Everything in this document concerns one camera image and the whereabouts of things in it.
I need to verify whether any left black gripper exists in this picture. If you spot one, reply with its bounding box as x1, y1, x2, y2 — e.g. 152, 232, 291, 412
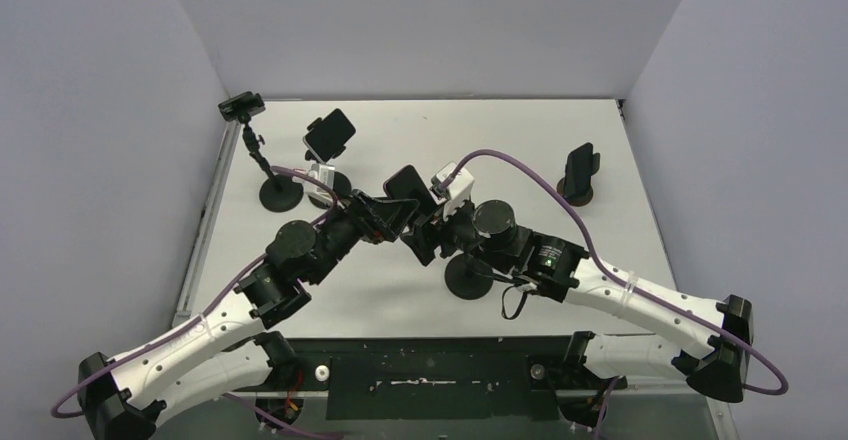
306, 187, 418, 285

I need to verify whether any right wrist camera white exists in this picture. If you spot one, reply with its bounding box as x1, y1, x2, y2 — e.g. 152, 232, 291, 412
431, 162, 475, 221

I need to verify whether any purple-edged black smartphone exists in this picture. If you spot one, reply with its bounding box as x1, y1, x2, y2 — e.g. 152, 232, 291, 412
383, 165, 438, 215

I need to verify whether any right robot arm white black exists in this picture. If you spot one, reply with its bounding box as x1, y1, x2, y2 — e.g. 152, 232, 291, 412
401, 200, 753, 403

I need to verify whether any brown wooden round phone stand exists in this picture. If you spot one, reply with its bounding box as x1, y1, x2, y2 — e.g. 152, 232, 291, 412
556, 177, 594, 207

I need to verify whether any dark blue-edged smartphone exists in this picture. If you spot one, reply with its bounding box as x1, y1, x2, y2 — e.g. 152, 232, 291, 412
564, 142, 600, 191

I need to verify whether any black round-base phone stand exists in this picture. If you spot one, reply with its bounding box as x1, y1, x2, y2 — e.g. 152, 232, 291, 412
443, 254, 494, 300

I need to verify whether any black smartphone white edge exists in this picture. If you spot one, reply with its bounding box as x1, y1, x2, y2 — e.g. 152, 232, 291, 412
303, 108, 356, 164

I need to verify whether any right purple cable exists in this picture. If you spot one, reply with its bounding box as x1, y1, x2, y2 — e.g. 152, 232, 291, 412
439, 149, 790, 397

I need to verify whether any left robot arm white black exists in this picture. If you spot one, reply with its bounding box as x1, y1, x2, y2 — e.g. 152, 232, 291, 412
77, 190, 419, 439

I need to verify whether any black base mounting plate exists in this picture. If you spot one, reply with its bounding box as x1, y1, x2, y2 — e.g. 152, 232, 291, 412
253, 332, 611, 421

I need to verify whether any tall black tripod phone stand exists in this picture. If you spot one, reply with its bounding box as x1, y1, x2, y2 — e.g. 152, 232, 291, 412
238, 115, 304, 213

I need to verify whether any aluminium frame rail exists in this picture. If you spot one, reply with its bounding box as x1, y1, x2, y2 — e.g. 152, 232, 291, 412
169, 124, 241, 333

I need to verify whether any purple cable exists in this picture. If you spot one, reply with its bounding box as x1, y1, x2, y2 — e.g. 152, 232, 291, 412
439, 149, 790, 397
51, 165, 346, 438

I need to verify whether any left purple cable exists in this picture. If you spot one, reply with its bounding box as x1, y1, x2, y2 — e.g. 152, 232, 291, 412
51, 165, 346, 438

